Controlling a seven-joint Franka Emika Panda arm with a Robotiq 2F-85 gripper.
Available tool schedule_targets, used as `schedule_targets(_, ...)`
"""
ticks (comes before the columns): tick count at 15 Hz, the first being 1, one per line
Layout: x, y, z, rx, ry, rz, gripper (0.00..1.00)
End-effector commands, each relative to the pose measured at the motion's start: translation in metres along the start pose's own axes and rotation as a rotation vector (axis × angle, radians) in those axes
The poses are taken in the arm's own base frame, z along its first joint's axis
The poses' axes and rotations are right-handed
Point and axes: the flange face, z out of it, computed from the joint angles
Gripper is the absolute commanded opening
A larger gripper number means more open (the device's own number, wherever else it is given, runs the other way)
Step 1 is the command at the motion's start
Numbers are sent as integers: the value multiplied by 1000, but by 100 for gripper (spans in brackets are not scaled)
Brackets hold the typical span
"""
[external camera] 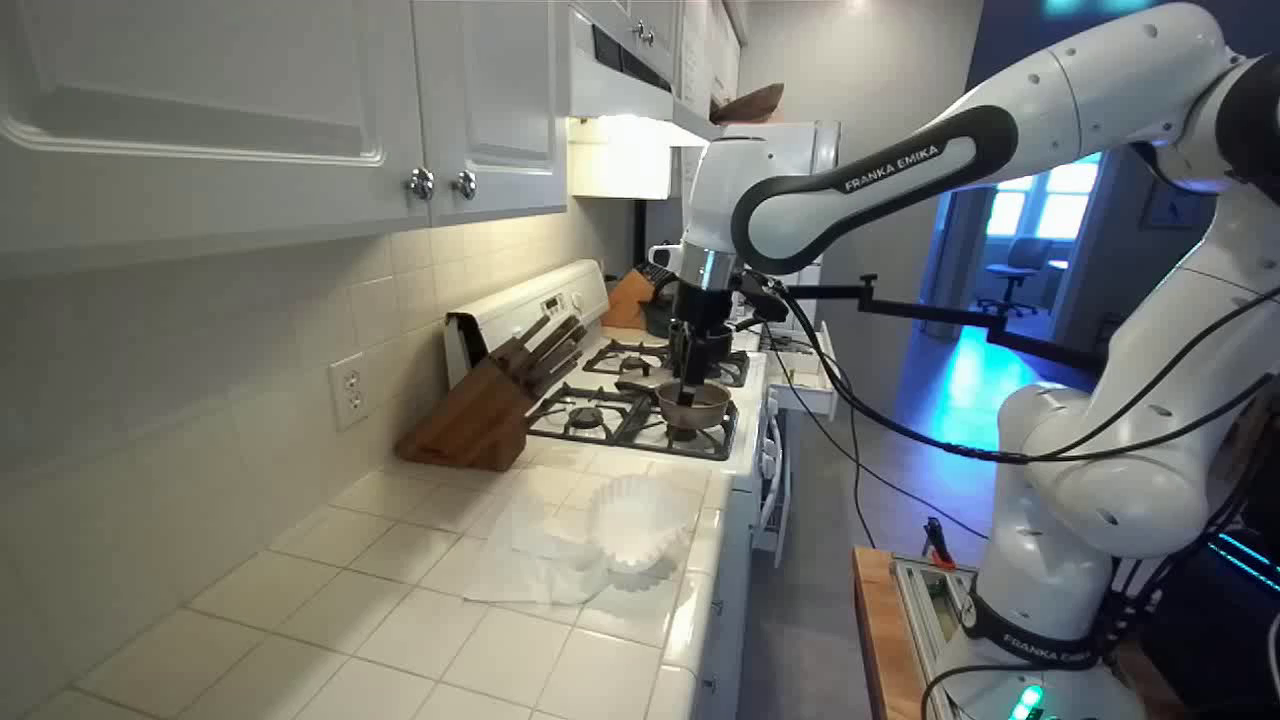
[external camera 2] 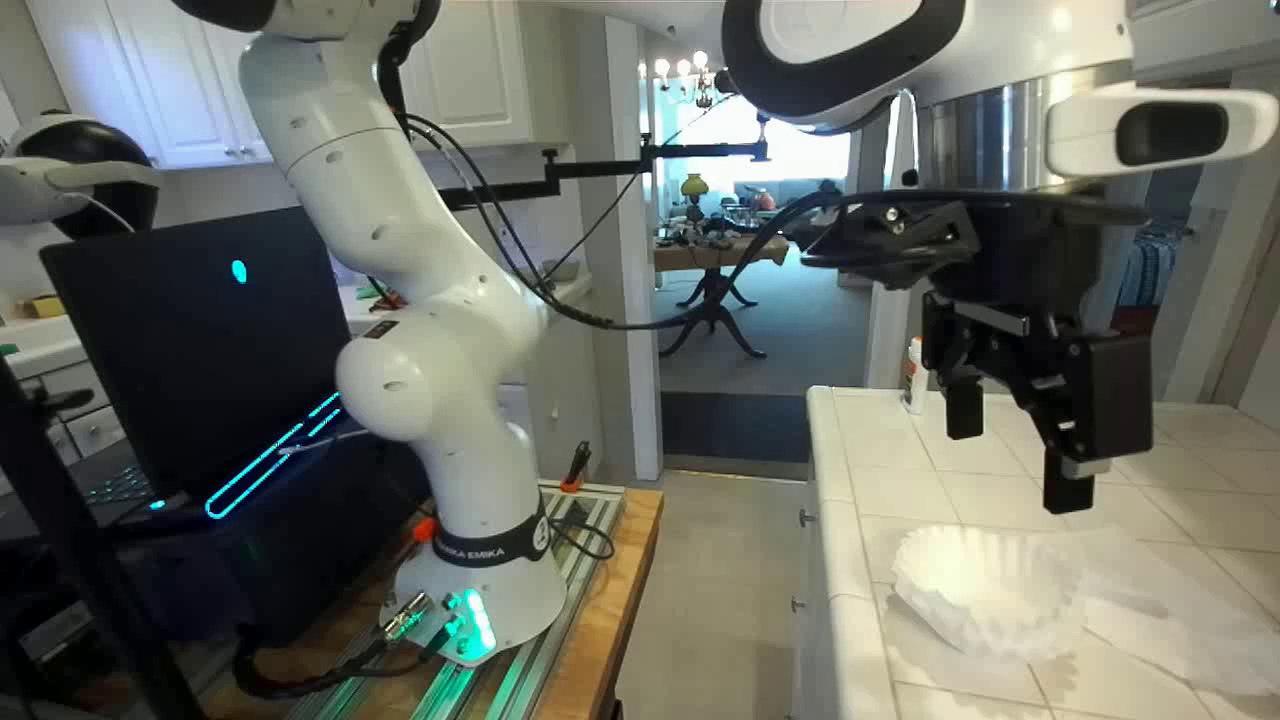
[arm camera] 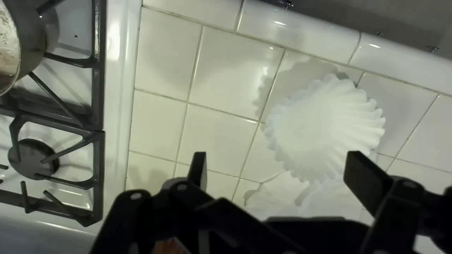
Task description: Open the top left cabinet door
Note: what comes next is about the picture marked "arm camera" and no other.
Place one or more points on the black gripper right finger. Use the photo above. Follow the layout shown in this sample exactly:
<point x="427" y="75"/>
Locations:
<point x="404" y="212"/>

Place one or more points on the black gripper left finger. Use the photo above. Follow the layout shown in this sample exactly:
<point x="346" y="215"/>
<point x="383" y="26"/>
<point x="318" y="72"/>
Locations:
<point x="156" y="220"/>

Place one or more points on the white paper coffee filters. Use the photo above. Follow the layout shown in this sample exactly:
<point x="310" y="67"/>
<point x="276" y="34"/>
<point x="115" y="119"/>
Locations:
<point x="325" y="127"/>

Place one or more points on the clear plastic sheet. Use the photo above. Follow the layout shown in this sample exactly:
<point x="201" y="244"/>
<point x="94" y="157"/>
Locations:
<point x="283" y="198"/>

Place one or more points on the white gas stove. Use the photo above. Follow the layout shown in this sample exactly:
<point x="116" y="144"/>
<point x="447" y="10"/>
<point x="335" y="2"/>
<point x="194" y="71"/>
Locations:
<point x="118" y="93"/>

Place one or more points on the black round stove burner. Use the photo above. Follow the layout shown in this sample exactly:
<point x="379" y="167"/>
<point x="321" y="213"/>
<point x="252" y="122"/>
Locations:
<point x="30" y="160"/>

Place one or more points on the black cast iron stove grate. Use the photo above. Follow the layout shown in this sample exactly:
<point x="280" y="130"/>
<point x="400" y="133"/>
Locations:
<point x="98" y="93"/>

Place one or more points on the metal saucepan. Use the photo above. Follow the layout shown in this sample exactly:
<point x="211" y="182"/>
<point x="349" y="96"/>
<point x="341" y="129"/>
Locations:
<point x="29" y="37"/>

